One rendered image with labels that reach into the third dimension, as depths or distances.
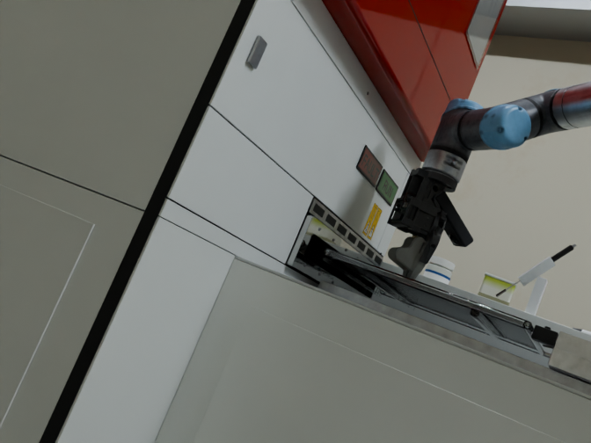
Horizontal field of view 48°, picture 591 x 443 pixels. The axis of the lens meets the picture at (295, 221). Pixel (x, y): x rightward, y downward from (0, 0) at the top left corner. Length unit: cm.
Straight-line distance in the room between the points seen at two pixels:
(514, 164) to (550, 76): 45
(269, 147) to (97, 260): 31
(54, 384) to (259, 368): 27
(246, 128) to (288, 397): 37
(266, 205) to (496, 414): 45
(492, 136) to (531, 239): 183
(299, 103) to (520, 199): 212
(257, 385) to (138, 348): 17
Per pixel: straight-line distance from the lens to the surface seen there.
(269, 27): 94
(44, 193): 98
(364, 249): 143
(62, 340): 89
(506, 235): 302
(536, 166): 311
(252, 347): 96
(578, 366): 109
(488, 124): 119
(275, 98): 98
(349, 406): 90
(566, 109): 124
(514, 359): 113
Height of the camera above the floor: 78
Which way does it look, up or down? 7 degrees up
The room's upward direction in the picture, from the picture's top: 23 degrees clockwise
